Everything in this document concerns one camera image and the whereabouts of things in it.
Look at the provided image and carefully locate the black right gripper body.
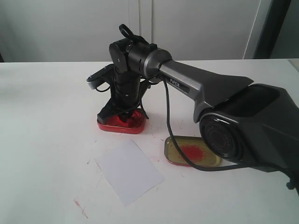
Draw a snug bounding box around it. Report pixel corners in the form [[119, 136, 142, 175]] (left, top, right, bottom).
[[97, 70, 150, 123]]

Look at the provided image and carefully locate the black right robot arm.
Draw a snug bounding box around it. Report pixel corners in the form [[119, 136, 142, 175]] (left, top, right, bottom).
[[97, 37, 299, 189]]

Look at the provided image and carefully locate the red ink tin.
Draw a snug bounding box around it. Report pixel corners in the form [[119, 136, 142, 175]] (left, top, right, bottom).
[[97, 109, 146, 134]]

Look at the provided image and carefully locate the white paper sheet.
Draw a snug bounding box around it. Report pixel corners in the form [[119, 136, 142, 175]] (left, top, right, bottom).
[[95, 140, 164, 206]]

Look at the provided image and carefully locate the gold tin lid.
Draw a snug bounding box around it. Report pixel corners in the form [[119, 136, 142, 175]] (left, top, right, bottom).
[[164, 136, 221, 168]]

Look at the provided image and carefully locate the white cabinet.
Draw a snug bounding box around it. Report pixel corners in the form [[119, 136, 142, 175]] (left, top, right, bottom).
[[0, 0, 271, 62]]

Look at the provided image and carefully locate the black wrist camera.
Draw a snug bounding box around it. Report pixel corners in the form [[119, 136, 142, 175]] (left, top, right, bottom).
[[86, 64, 114, 90]]

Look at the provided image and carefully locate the black cable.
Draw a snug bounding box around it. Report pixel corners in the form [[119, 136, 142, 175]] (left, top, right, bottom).
[[161, 80, 253, 173]]

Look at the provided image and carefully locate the dark post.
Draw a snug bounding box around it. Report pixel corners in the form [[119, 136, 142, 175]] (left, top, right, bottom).
[[253, 0, 299, 59]]

